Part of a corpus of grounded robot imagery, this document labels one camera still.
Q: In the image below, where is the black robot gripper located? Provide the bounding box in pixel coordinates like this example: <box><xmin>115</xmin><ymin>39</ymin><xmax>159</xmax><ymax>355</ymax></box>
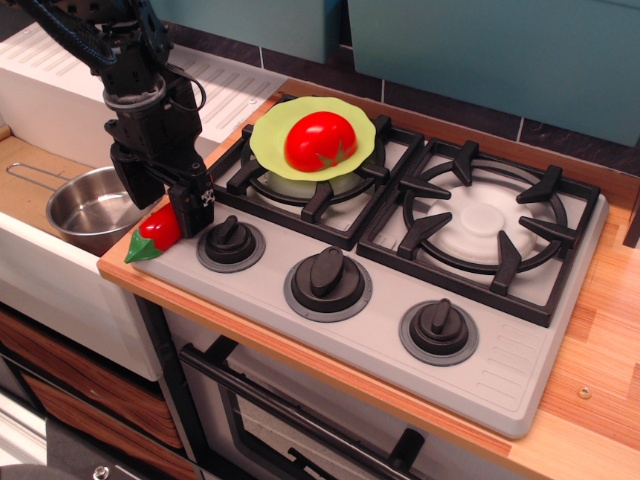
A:
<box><xmin>104</xmin><ymin>74</ymin><xmax>215</xmax><ymax>238</ymax></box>

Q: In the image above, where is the red toy chili pepper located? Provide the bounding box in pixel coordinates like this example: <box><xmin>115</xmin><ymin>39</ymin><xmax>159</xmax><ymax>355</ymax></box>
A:
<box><xmin>124</xmin><ymin>203</ymin><xmax>182</xmax><ymax>263</ymax></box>

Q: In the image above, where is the red toy tomato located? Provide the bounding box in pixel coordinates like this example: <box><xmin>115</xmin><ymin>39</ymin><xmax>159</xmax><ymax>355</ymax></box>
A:
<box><xmin>284</xmin><ymin>111</ymin><xmax>358</xmax><ymax>173</ymax></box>

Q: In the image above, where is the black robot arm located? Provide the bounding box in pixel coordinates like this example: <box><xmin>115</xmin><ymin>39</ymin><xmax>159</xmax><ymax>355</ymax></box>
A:
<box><xmin>17</xmin><ymin>1</ymin><xmax>214</xmax><ymax>238</ymax></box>

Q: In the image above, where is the small steel pot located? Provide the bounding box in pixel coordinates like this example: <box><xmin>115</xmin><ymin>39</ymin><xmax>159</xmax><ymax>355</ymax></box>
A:
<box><xmin>6</xmin><ymin>162</ymin><xmax>156</xmax><ymax>256</ymax></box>

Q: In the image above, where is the white toy sink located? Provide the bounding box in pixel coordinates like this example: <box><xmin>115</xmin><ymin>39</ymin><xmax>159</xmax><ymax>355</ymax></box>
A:
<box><xmin>0</xmin><ymin>10</ymin><xmax>289</xmax><ymax>383</ymax></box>

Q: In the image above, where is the light green plastic plate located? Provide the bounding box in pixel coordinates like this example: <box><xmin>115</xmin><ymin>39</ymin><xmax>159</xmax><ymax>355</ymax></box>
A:
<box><xmin>250</xmin><ymin>96</ymin><xmax>376</xmax><ymax>181</ymax></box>

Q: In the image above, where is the black left stove knob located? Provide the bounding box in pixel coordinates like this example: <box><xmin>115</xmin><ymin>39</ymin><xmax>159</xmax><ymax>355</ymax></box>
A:
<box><xmin>197</xmin><ymin>215</ymin><xmax>266</xmax><ymax>274</ymax></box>

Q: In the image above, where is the black stove knob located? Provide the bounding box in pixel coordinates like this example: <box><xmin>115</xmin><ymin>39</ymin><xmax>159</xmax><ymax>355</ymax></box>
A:
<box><xmin>197</xmin><ymin>215</ymin><xmax>266</xmax><ymax>274</ymax></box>
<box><xmin>284</xmin><ymin>247</ymin><xmax>373</xmax><ymax>323</ymax></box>
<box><xmin>399</xmin><ymin>298</ymin><xmax>479</xmax><ymax>367</ymax></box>

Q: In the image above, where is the black left burner grate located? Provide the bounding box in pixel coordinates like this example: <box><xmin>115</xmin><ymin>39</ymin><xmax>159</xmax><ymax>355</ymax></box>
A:
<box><xmin>210</xmin><ymin>95</ymin><xmax>425</xmax><ymax>249</ymax></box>

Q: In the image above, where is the black burner grate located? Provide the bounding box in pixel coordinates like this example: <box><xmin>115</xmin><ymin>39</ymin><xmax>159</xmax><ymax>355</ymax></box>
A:
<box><xmin>357</xmin><ymin>139</ymin><xmax>608</xmax><ymax>327</ymax></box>
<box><xmin>210</xmin><ymin>95</ymin><xmax>425</xmax><ymax>249</ymax></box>

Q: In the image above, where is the black middle stove knob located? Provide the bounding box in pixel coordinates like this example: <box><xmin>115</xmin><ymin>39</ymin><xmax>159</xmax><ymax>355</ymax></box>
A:
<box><xmin>284</xmin><ymin>247</ymin><xmax>373</xmax><ymax>323</ymax></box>

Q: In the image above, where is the wooden drawer front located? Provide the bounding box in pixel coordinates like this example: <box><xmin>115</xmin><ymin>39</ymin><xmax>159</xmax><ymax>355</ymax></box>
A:
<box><xmin>1</xmin><ymin>305</ymin><xmax>197</xmax><ymax>479</ymax></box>

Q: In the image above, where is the toy oven door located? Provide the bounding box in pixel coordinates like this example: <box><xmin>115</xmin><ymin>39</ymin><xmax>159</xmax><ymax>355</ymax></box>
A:
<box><xmin>179</xmin><ymin>336</ymin><xmax>507</xmax><ymax>479</ymax></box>

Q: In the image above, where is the black right stove knob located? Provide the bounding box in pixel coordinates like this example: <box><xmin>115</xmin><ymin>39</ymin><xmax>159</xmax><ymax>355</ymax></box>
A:
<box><xmin>399</xmin><ymin>298</ymin><xmax>479</xmax><ymax>367</ymax></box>

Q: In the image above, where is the black right burner grate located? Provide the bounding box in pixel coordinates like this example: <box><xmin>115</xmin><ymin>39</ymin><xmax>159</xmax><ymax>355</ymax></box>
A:
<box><xmin>357</xmin><ymin>139</ymin><xmax>608</xmax><ymax>327</ymax></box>

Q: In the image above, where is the grey toy stove top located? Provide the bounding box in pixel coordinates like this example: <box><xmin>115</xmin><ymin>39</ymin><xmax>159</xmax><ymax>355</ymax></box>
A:
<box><xmin>128</xmin><ymin>94</ymin><xmax>610</xmax><ymax>441</ymax></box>

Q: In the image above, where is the black oven door handle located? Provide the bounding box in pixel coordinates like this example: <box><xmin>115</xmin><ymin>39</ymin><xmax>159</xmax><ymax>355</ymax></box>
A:
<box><xmin>179</xmin><ymin>345</ymin><xmax>424</xmax><ymax>479</ymax></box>

